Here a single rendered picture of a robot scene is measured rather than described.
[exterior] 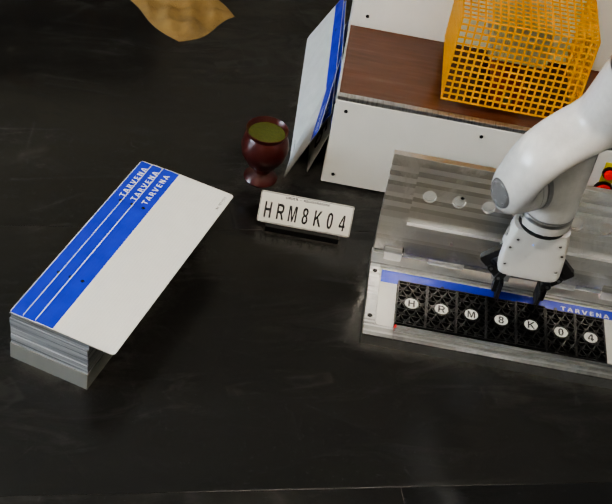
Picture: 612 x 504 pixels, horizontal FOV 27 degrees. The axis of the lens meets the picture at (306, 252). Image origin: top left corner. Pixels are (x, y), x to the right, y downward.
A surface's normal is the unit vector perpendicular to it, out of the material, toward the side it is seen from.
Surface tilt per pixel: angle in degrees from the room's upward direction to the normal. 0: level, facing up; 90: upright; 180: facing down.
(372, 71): 0
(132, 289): 0
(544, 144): 50
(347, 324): 0
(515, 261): 89
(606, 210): 75
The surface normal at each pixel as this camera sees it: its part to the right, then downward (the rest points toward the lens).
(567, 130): -0.43, -0.22
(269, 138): 0.15, -0.72
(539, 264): -0.11, 0.65
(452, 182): -0.07, 0.47
